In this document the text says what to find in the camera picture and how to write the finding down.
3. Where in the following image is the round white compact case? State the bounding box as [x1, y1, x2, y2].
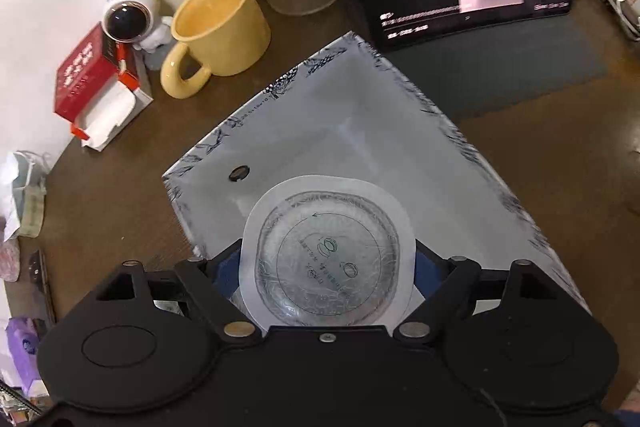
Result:
[239, 176, 416, 331]

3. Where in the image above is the black smartphone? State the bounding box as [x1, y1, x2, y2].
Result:
[28, 249, 58, 325]

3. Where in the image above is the purple tissue pack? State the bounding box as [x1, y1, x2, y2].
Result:
[6, 317, 48, 398]

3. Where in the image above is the purple textured vase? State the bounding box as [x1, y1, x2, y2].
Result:
[0, 239, 21, 283]

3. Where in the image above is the crumpled face mask pile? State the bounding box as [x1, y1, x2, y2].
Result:
[1, 150, 49, 242]

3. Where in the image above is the red and white card box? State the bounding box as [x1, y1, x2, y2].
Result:
[54, 25, 153, 152]

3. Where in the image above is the yellow ceramic mug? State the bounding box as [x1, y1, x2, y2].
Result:
[160, 0, 271, 100]

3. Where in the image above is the tablet with grey cover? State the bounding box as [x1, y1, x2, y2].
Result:
[334, 0, 609, 118]

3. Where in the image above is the white astronaut robot toy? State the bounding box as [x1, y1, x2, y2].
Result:
[101, 0, 176, 72]

